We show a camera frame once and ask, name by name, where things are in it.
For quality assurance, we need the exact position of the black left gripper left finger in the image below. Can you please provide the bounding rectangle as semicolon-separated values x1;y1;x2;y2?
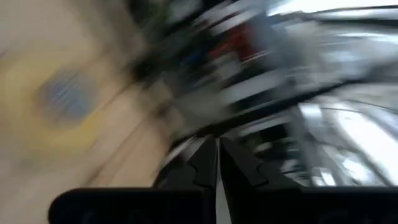
48;136;218;224

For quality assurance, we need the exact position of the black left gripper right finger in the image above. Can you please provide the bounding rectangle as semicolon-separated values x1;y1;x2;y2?
220;136;398;224

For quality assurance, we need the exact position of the yellow round plate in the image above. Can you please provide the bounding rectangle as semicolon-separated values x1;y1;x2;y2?
0;46;125;156

